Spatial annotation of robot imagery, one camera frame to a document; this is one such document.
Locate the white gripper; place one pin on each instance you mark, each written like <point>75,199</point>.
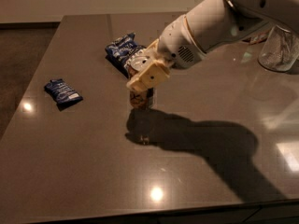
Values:
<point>177,43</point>

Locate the orange soda can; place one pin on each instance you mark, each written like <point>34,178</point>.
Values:
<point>140,96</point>

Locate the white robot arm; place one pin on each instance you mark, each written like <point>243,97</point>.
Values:
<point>212,23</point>

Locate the large blue chip bag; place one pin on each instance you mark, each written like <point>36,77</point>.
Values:
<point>120,51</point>

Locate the small blue snack bag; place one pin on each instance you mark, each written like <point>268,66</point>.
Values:
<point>61,92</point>

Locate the clear glass jar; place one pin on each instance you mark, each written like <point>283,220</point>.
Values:
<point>280,51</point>

